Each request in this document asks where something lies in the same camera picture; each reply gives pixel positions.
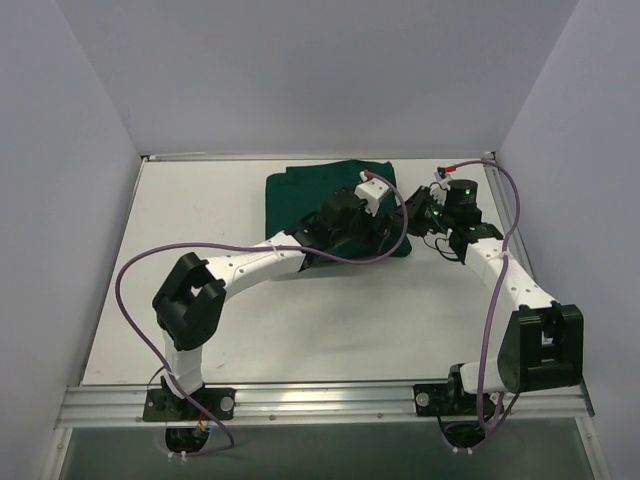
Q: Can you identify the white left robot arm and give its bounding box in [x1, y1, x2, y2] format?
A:
[152, 179, 408, 419]

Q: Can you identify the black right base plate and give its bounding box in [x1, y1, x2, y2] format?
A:
[412, 382, 477, 418]

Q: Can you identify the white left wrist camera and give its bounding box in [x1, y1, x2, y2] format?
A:
[354, 170, 390, 217]

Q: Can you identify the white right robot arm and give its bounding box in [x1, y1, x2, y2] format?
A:
[406, 180, 584, 413]

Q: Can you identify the aluminium front frame rail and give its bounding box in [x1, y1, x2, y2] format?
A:
[55, 380, 595, 429]

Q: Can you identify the dark green surgical cloth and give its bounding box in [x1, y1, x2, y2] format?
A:
[264, 159, 412, 260]

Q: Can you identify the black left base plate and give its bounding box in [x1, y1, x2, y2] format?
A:
[142, 386, 236, 423]

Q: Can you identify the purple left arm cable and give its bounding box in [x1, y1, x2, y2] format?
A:
[115, 169, 414, 455]

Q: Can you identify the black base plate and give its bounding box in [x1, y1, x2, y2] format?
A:
[142, 386, 236, 423]
[412, 382, 477, 418]

